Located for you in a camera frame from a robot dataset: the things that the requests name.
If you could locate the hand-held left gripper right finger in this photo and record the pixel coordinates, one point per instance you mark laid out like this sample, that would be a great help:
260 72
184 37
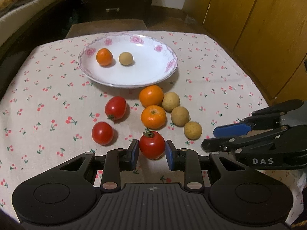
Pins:
169 155

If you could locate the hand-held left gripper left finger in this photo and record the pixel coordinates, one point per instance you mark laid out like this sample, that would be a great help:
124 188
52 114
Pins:
134 154

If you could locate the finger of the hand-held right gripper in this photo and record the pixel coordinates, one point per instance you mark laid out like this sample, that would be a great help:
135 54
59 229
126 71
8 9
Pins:
230 130
239 142

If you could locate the red cherry tomato with stem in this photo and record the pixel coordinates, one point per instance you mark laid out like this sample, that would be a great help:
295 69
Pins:
152 146

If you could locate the tan longan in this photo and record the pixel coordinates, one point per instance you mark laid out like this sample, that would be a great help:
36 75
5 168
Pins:
171 101
180 116
193 130
126 58

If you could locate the white floral plate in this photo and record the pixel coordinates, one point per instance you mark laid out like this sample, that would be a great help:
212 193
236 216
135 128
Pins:
148 69

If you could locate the orange tangerine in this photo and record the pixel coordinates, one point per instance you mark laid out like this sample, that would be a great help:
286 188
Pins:
151 95
153 117

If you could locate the small tangerine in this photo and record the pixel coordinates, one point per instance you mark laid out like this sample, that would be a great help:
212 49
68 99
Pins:
104 57

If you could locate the cherry print tablecloth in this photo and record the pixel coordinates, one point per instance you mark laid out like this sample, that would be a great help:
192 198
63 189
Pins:
48 76

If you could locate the yellow wooden wardrobe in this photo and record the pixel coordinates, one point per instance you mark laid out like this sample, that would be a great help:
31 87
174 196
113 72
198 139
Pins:
263 16

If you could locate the brown wooden stool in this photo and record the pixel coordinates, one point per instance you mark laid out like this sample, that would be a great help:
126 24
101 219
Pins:
105 27

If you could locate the bed with colourful blanket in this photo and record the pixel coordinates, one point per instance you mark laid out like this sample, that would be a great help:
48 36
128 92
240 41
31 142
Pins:
36 33

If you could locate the dark wooden nightstand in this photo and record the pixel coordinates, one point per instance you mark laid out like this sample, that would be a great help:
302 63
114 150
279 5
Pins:
96 0

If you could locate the bed with floral cover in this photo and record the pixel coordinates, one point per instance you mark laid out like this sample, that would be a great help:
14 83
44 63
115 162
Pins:
31 7

